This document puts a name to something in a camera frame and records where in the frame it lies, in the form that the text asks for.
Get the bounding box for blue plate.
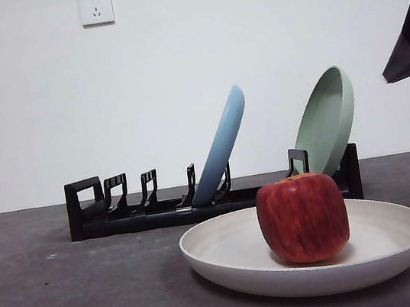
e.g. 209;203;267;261
175;83;260;207

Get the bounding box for pale yellow plate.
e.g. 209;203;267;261
175;183;410;307

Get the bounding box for black plate rack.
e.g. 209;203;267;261
62;137;365;244

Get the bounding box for green plate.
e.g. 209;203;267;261
282;63;367;183

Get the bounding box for white wall socket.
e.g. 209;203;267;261
78;0;116;28

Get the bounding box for red apple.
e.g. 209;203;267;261
251;166;355;271

